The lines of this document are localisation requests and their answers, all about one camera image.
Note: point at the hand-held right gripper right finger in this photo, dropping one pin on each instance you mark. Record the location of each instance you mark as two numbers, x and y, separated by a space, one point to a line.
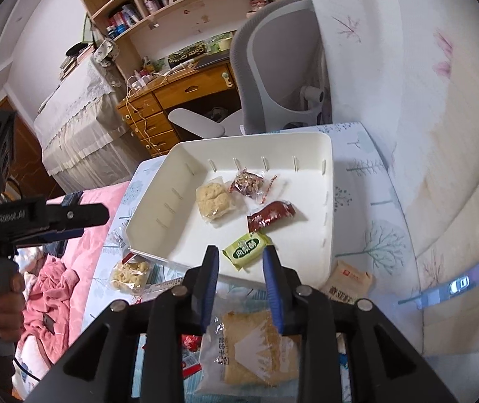
274 298

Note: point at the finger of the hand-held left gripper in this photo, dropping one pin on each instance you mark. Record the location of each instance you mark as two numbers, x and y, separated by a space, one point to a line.
54 237
84 214

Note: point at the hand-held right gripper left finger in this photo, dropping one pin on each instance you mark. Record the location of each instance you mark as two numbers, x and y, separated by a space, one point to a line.
208 302

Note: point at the red rimmed dark snack packet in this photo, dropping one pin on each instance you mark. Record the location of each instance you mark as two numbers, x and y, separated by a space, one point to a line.
190 344

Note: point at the yellow cake slice packet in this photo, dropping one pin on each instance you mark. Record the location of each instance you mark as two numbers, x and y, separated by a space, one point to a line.
248 344

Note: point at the green snack packet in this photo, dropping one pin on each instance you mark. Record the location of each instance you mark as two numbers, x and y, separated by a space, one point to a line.
246 249

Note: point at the white plastic tray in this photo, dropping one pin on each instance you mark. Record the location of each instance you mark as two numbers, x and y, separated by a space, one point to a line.
306 235

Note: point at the puffed rice snack packet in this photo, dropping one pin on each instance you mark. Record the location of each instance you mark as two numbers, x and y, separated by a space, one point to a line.
130 277
213 199

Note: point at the pink blanket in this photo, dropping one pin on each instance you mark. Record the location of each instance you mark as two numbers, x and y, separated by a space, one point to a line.
96 226

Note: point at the white red striped snack packet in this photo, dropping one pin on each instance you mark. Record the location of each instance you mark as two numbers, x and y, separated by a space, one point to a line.
159 287

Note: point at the wooden door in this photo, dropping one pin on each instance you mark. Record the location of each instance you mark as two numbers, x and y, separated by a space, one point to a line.
29 163

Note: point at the beige snack packet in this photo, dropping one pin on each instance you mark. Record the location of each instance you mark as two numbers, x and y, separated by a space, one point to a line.
346 281

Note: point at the white lace furniture cover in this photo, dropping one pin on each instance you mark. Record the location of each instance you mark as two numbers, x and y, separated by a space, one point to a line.
80 126

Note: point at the clear mixed nut packet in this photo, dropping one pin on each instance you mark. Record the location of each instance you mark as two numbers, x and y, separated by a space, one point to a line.
246 184

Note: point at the wooden desk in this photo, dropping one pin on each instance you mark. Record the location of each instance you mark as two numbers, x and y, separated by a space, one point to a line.
180 88

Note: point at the patterned fabric bag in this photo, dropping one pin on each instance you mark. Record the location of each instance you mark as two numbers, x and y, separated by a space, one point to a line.
107 50

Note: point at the black plastic bag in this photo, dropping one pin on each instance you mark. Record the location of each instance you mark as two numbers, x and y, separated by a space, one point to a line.
216 113

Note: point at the wooden bookshelf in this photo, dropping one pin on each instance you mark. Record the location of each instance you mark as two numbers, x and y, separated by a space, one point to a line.
168 21

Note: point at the white floral quilt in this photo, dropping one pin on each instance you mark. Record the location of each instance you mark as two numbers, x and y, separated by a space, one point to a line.
432 113

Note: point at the grey office chair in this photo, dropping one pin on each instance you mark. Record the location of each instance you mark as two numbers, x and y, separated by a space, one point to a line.
273 50

